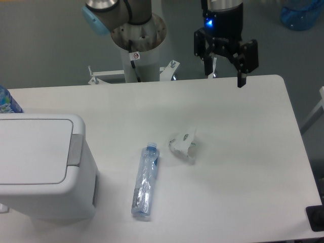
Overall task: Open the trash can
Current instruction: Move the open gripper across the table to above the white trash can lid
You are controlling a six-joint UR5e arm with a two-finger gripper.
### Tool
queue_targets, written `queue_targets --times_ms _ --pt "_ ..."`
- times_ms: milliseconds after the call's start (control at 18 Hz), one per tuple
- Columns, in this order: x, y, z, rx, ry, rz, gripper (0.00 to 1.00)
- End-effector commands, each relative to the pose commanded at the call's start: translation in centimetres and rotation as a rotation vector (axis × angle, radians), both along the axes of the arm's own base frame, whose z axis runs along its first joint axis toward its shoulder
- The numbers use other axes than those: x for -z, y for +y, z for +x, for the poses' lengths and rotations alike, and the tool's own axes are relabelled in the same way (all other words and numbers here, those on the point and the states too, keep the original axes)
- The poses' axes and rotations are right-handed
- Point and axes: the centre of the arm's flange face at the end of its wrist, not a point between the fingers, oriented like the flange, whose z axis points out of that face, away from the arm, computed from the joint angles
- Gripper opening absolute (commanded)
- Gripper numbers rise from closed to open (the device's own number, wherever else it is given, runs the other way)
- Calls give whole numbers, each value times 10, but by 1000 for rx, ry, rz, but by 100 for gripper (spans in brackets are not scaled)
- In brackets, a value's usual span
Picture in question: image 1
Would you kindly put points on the large blue water jug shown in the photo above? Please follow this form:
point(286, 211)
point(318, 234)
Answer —
point(300, 15)

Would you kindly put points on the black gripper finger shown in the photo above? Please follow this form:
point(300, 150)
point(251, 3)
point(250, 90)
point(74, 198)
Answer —
point(245, 60)
point(204, 46)

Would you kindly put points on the white frame at right edge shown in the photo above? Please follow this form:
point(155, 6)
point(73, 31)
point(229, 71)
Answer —
point(313, 116)

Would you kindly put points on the white plastic trash can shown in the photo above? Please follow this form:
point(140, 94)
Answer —
point(47, 168)

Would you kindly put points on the blue labelled bottle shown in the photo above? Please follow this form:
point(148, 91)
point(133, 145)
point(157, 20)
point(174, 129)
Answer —
point(8, 103)

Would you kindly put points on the crumpled white paper wrapper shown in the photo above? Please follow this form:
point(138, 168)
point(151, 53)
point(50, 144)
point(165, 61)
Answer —
point(183, 144)

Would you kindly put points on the black device at table edge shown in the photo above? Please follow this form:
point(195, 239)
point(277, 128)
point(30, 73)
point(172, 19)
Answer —
point(315, 217)

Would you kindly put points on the crushed clear plastic bottle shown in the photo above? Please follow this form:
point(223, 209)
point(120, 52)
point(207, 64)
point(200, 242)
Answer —
point(145, 181)

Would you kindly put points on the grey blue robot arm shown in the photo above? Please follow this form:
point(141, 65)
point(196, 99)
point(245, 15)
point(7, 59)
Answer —
point(105, 16)

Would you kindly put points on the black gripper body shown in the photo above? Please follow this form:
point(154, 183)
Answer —
point(223, 23)

